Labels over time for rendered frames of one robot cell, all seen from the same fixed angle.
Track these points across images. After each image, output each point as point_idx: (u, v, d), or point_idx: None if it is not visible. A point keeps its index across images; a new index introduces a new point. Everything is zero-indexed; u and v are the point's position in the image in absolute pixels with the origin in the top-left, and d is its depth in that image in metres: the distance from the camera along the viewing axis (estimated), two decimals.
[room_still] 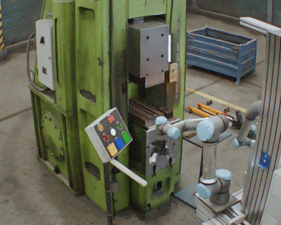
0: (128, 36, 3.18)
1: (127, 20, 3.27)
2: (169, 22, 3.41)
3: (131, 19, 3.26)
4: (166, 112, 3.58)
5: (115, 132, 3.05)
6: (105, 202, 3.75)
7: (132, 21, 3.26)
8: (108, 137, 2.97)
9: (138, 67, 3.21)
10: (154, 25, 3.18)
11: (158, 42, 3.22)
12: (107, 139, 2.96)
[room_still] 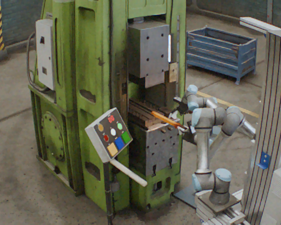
0: (128, 36, 3.18)
1: (127, 20, 3.27)
2: (169, 22, 3.41)
3: (131, 19, 3.26)
4: (166, 112, 3.58)
5: (115, 132, 3.05)
6: (105, 202, 3.75)
7: (132, 21, 3.26)
8: (108, 137, 2.97)
9: (138, 67, 3.21)
10: (154, 25, 3.18)
11: (158, 42, 3.22)
12: (107, 139, 2.96)
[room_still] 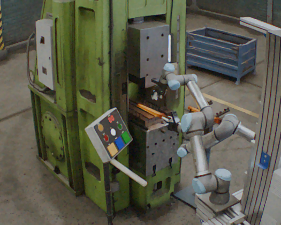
0: (128, 36, 3.18)
1: (127, 20, 3.27)
2: (169, 22, 3.41)
3: (131, 19, 3.26)
4: (166, 112, 3.58)
5: (115, 132, 3.05)
6: (105, 202, 3.75)
7: (132, 21, 3.26)
8: (108, 137, 2.97)
9: (138, 67, 3.21)
10: (154, 25, 3.18)
11: (158, 42, 3.22)
12: (107, 139, 2.96)
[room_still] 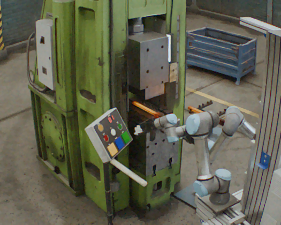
0: (128, 36, 3.18)
1: (127, 31, 3.32)
2: (169, 22, 3.41)
3: (131, 30, 3.30)
4: (166, 112, 3.58)
5: (115, 132, 3.05)
6: (105, 202, 3.75)
7: (132, 32, 3.30)
8: (108, 137, 2.97)
9: (138, 79, 3.26)
10: (154, 37, 3.22)
11: (158, 54, 3.26)
12: (107, 139, 2.96)
